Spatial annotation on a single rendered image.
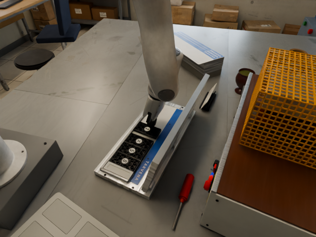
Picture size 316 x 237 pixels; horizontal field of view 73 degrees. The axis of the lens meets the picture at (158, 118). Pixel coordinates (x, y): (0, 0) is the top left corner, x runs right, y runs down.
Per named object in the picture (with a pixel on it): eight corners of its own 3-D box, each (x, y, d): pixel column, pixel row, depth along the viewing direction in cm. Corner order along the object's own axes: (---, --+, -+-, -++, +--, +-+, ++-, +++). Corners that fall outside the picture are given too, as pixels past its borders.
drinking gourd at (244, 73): (237, 84, 112) (242, 65, 104) (252, 91, 107) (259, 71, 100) (228, 91, 107) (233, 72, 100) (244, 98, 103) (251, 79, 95)
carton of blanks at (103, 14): (93, 20, 393) (90, 8, 379) (97, 17, 405) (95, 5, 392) (114, 22, 386) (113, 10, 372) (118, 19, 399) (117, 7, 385)
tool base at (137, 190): (153, 101, 101) (153, 95, 99) (195, 114, 95) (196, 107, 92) (95, 174, 73) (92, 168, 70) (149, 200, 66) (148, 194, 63)
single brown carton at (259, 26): (237, 38, 375) (242, 18, 353) (267, 38, 372) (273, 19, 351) (242, 48, 347) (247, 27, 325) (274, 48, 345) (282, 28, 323)
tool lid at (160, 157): (205, 73, 80) (209, 75, 80) (189, 107, 94) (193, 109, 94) (152, 161, 51) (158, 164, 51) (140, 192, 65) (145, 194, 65)
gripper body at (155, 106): (156, 78, 77) (151, 100, 85) (143, 93, 70) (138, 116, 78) (175, 87, 75) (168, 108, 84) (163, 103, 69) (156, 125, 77)
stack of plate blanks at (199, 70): (163, 51, 140) (163, 35, 132) (179, 47, 144) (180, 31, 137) (202, 81, 114) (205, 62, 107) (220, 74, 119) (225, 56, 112)
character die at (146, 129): (139, 123, 88) (139, 121, 87) (161, 130, 84) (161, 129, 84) (133, 130, 85) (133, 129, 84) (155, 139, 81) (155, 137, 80)
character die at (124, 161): (117, 153, 77) (116, 150, 76) (141, 162, 74) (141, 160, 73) (109, 162, 73) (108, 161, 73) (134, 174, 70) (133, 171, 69)
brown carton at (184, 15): (161, 14, 388) (161, -2, 370) (194, 17, 377) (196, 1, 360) (155, 22, 360) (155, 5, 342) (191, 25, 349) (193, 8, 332)
